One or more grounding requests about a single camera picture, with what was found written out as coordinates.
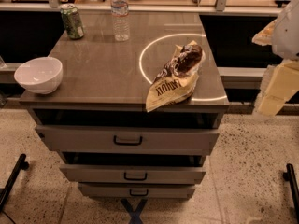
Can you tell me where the black left base leg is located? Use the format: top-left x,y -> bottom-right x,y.
0,154 -> 29,212

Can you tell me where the bottom grey drawer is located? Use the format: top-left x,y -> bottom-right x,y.
78,183 -> 195,199

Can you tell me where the green soda can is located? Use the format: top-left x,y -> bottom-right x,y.
60,4 -> 84,39

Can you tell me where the black right base leg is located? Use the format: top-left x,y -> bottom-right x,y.
283,163 -> 299,223

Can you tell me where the middle grey drawer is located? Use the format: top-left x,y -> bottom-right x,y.
60,164 -> 206,184

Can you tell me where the grey drawer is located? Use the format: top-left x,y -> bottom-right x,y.
36,125 -> 219,156
60,164 -> 206,184
78,183 -> 195,199

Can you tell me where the brown chip bag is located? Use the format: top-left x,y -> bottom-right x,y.
146,41 -> 206,112

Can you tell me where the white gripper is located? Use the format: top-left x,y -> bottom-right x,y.
251,0 -> 299,117

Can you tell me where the top grey drawer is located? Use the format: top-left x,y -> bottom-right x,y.
36,125 -> 219,156

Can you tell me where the black base leg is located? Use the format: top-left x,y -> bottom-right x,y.
0,154 -> 29,212
283,163 -> 299,223

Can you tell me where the clear plastic water bottle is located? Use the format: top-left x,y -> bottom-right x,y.
110,0 -> 130,41

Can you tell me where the white bowl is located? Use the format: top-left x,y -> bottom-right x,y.
14,57 -> 63,94

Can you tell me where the grey drawer cabinet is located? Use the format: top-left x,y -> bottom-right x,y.
18,11 -> 230,200

